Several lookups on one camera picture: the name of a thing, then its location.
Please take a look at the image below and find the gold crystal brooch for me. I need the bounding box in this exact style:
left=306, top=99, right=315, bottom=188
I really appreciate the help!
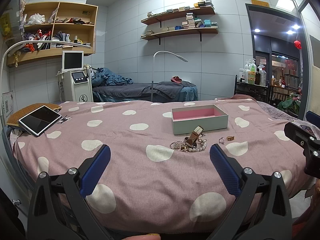
left=170, top=141, right=188, bottom=151

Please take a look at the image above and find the grey box pink lining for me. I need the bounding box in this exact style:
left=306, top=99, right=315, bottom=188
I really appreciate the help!
left=171, top=105, right=228, bottom=135

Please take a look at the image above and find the grey blue massage bed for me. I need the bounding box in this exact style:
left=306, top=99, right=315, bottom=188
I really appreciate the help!
left=93, top=81, right=199, bottom=103

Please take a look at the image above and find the brown leather strap watch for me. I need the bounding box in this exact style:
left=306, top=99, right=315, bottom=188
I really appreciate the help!
left=184, top=126, right=203, bottom=148

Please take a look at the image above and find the white tablet black screen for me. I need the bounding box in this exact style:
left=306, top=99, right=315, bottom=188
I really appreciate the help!
left=18, top=105, right=62, bottom=137

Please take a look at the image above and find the red hanging ornament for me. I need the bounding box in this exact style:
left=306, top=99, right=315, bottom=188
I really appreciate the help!
left=293, top=40, right=302, bottom=50

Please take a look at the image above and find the black metal cart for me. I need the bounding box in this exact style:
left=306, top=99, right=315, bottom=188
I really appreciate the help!
left=234, top=75, right=270, bottom=103

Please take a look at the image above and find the green yellow bottle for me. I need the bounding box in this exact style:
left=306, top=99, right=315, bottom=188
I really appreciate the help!
left=247, top=63, right=257, bottom=85

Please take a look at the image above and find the white arc floor lamp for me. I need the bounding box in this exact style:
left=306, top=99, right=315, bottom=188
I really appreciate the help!
left=150, top=50, right=189, bottom=103

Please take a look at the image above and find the blue crumpled blanket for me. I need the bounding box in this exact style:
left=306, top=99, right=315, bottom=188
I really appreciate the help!
left=91, top=68, right=133, bottom=87

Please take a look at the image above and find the white beauty machine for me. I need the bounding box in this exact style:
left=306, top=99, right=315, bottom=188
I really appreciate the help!
left=57, top=50, right=93, bottom=103

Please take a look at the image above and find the near white arc lamp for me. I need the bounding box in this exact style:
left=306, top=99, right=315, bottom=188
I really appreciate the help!
left=2, top=46, right=95, bottom=110

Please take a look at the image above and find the upper wooden wall shelf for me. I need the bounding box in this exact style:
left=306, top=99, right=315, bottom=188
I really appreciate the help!
left=141, top=0, right=215, bottom=25

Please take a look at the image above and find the lower wooden wall shelf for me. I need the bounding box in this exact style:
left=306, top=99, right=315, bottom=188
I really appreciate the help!
left=141, top=27, right=219, bottom=45

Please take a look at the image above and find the green potted plant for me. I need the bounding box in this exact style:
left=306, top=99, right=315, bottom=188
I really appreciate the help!
left=277, top=93, right=301, bottom=116

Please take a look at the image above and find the pink polka dot bedspread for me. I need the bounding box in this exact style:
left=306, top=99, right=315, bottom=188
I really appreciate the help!
left=10, top=98, right=312, bottom=233

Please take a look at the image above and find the white pearl bracelet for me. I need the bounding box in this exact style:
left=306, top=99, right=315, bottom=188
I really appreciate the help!
left=186, top=139, right=208, bottom=153

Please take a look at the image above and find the wooden cubby wall shelf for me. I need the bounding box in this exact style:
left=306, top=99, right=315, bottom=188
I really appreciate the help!
left=21, top=2, right=98, bottom=54

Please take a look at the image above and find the red folded cloth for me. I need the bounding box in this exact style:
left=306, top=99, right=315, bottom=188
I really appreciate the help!
left=171, top=76, right=182, bottom=83

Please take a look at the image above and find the person left hand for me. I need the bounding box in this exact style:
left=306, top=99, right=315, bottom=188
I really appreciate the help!
left=123, top=233, right=161, bottom=240

